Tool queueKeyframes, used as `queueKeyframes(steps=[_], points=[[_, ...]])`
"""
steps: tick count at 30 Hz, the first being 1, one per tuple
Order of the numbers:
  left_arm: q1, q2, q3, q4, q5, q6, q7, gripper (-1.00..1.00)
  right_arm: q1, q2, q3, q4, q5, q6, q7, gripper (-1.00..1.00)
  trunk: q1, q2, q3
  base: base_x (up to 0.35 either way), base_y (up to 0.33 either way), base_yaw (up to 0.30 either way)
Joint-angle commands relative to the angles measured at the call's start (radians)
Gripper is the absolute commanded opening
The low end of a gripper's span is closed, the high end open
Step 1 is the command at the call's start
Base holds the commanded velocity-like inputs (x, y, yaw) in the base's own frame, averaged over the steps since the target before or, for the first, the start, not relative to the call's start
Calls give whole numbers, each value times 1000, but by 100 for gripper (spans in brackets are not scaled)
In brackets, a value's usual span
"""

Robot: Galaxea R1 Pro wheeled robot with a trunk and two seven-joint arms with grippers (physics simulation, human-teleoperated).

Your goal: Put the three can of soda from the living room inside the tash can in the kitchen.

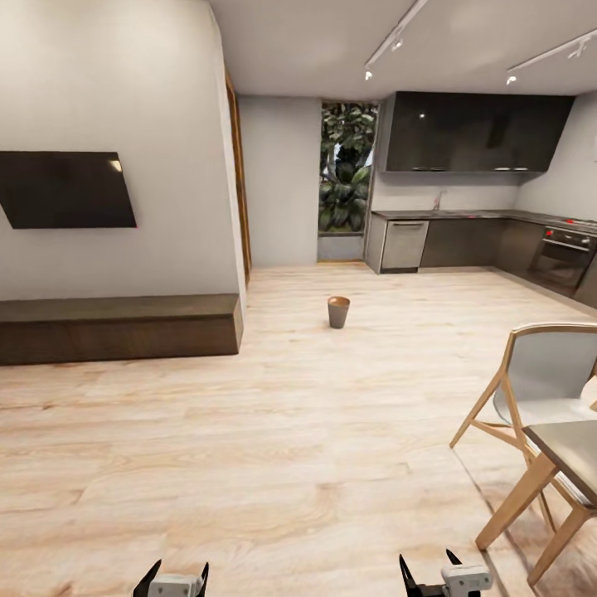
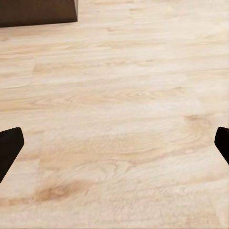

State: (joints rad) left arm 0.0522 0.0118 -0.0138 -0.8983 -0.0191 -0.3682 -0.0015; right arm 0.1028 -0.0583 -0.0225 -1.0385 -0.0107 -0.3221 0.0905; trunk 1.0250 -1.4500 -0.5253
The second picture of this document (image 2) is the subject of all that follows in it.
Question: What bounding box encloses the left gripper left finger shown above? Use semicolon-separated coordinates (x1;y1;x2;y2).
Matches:
0;127;24;183

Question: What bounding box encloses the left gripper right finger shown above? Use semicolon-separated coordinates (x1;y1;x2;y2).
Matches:
214;126;229;164

